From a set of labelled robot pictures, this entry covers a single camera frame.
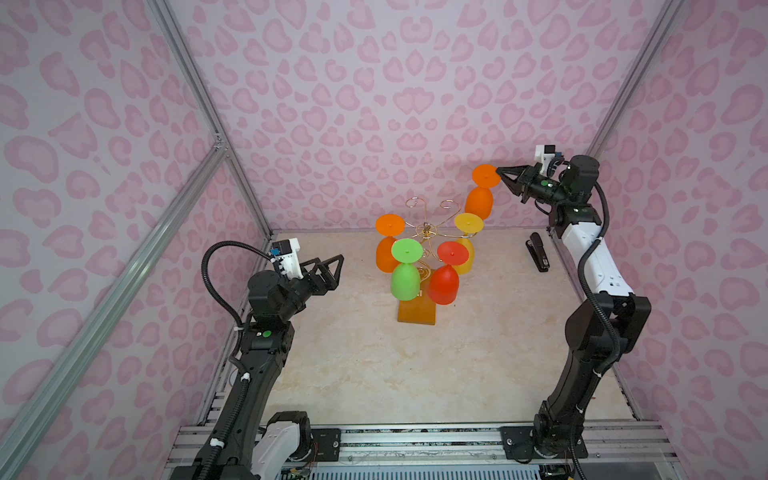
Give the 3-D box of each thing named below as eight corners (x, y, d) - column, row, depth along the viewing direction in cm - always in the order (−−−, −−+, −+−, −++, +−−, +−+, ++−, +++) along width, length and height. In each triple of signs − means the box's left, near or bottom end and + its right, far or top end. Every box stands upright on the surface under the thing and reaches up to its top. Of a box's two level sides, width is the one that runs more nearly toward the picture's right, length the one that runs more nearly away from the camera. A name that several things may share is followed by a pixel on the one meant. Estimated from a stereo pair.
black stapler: (537, 272, 110) (542, 263, 106) (525, 241, 120) (529, 232, 116) (546, 272, 110) (552, 263, 106) (534, 241, 120) (539, 232, 116)
